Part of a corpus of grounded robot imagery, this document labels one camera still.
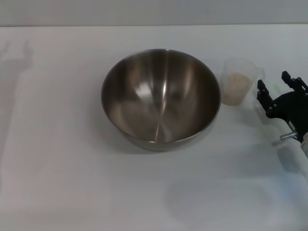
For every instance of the uncooked white rice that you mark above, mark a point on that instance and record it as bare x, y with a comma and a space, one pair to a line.
237, 89

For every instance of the clear plastic measuring cup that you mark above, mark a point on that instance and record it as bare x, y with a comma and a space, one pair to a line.
237, 69

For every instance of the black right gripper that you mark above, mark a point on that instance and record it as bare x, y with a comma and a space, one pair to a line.
291, 108

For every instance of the stainless steel mixing bowl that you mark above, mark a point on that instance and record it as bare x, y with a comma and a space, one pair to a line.
160, 96

